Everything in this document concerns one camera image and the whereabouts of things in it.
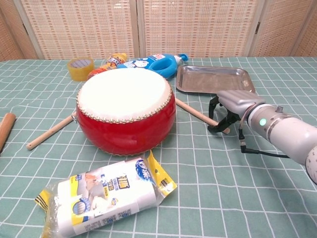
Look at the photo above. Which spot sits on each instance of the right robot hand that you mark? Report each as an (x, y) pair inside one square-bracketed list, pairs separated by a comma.
[(235, 102)]

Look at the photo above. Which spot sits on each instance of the wooden drumstick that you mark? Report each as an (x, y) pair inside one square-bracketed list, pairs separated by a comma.
[(195, 112), (49, 133)]

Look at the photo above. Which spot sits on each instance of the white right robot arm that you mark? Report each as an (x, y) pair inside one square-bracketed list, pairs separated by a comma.
[(292, 134)]

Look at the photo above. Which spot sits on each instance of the metal tray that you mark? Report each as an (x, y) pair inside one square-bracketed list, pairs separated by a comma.
[(210, 79)]

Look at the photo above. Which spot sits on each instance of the red drum white skin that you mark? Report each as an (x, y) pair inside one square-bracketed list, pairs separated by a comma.
[(123, 99)]

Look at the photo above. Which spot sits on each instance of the black screen hinge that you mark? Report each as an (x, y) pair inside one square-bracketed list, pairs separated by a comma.
[(258, 26)]

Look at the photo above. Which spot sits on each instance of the green checkered tablecloth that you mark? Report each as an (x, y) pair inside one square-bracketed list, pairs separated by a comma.
[(223, 186)]

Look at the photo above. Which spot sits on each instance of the blue detergent bottle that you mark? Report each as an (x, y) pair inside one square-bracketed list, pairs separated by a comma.
[(138, 63)]

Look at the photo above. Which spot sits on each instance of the orange drink bottle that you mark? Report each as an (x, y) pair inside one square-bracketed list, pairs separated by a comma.
[(114, 62)]

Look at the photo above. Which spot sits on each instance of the yellow tape roll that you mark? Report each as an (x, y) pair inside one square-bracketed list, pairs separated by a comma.
[(80, 73)]

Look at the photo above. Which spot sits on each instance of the woven bamboo folding screen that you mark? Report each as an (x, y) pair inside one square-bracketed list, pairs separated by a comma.
[(86, 29)]

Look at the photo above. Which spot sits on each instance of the thick wooden rod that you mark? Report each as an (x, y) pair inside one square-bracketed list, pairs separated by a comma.
[(6, 126)]

